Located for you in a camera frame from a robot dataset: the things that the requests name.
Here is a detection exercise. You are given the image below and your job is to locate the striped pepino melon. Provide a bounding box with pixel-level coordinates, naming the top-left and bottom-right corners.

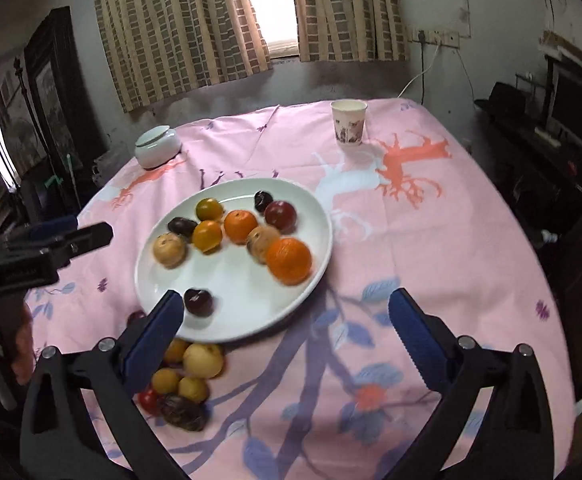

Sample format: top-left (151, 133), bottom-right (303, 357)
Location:
top-left (245, 225), bottom-right (281, 263)

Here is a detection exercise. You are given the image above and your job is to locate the clear plastic bag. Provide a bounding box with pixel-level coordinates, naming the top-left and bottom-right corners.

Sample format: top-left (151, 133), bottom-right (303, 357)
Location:
top-left (91, 150), bottom-right (122, 181)

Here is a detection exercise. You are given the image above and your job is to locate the printed paper cup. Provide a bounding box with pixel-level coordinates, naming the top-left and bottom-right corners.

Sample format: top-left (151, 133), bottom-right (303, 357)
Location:
top-left (331, 100), bottom-right (368, 148)

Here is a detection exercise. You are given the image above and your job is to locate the yellow-orange tomato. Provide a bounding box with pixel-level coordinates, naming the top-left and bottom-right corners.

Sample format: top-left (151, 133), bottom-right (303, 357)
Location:
top-left (191, 221), bottom-right (223, 253)

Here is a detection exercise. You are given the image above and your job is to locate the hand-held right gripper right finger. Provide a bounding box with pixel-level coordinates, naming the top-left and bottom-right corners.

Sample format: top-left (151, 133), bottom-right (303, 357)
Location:
top-left (381, 287), bottom-right (556, 480)

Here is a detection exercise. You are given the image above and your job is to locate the dark framed picture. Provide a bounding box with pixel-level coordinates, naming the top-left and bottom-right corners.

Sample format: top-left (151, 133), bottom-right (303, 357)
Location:
top-left (24, 6), bottom-right (107, 181)

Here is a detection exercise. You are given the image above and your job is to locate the brick-pattern curtain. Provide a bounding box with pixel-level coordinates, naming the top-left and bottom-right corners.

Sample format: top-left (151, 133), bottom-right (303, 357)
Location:
top-left (92, 0), bottom-right (273, 113)
top-left (288, 0), bottom-right (411, 63)

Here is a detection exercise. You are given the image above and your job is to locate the black hat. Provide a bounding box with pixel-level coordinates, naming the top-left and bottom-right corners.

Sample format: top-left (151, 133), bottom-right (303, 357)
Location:
top-left (475, 81), bottom-right (539, 121)

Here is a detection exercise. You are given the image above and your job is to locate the white oval plate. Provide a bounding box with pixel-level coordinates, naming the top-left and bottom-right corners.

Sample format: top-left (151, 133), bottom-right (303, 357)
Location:
top-left (134, 177), bottom-right (334, 343)

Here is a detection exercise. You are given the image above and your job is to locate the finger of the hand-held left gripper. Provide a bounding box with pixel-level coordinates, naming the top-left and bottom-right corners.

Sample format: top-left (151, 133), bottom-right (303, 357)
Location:
top-left (2, 222), bottom-right (115, 270)
top-left (8, 214), bottom-right (79, 244)

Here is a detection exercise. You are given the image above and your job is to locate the pink printed tablecloth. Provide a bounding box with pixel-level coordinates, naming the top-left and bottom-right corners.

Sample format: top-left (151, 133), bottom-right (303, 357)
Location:
top-left (21, 97), bottom-right (572, 480)

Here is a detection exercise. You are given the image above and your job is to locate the small yellow-green plum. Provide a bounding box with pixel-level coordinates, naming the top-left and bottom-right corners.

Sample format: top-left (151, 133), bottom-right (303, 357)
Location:
top-left (151, 367), bottom-right (182, 394)
top-left (178, 376), bottom-right (210, 403)

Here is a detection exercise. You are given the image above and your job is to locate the person's left hand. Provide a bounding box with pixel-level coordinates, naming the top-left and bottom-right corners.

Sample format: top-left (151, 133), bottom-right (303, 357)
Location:
top-left (10, 302), bottom-right (35, 386)

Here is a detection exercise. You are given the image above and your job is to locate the bright window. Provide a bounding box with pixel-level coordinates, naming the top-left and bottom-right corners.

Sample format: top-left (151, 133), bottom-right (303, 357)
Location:
top-left (233, 0), bottom-right (302, 58)

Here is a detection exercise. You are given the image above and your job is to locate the yellow-green citrus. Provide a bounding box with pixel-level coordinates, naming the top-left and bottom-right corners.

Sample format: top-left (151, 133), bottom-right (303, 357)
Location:
top-left (195, 198), bottom-right (223, 221)

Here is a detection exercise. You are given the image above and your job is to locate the tan yellow pear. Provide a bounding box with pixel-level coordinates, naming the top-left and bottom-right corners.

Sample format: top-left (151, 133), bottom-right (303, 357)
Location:
top-left (152, 233), bottom-right (188, 268)

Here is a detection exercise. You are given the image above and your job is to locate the white power cable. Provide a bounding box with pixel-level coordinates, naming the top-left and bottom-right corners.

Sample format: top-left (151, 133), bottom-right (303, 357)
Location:
top-left (398, 42), bottom-right (442, 98)

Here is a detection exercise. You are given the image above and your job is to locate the white mop handle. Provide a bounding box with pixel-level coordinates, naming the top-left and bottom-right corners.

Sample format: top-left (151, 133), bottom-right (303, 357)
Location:
top-left (66, 155), bottom-right (83, 209)

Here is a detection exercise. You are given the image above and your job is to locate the pale yellow pear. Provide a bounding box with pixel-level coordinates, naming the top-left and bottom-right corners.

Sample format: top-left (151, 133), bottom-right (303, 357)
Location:
top-left (163, 338), bottom-right (190, 365)
top-left (182, 343), bottom-right (225, 379)

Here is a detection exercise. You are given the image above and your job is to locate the dark purple passion fruit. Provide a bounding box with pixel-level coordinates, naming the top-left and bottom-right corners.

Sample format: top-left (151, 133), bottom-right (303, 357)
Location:
top-left (160, 395), bottom-right (208, 432)

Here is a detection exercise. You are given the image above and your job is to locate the orange tangerine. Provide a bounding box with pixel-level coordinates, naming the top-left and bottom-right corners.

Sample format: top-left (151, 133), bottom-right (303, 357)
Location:
top-left (223, 210), bottom-right (259, 244)
top-left (265, 237), bottom-right (314, 286)

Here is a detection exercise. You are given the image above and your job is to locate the pale green lidded jar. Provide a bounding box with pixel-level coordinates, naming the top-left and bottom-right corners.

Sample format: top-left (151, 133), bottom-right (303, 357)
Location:
top-left (135, 126), bottom-right (182, 170)

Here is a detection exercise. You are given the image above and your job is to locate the black monitor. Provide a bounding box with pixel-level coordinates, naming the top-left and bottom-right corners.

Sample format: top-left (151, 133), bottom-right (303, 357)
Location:
top-left (546, 67), bottom-right (582, 156)

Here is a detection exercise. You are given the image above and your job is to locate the white wall socket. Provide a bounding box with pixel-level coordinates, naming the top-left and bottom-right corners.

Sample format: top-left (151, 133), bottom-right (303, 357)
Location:
top-left (411, 29), bottom-right (460, 50)

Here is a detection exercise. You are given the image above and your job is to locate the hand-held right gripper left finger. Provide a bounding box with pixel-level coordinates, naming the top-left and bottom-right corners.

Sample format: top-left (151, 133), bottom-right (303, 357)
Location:
top-left (20, 289), bottom-right (192, 480)

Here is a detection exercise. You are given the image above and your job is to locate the brown cardboard box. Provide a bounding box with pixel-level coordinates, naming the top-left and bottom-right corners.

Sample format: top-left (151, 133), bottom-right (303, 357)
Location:
top-left (538, 30), bottom-right (582, 61)

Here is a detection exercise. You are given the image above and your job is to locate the dark purple avocado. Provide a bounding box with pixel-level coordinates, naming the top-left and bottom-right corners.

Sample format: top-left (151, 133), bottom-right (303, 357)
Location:
top-left (167, 216), bottom-right (199, 238)

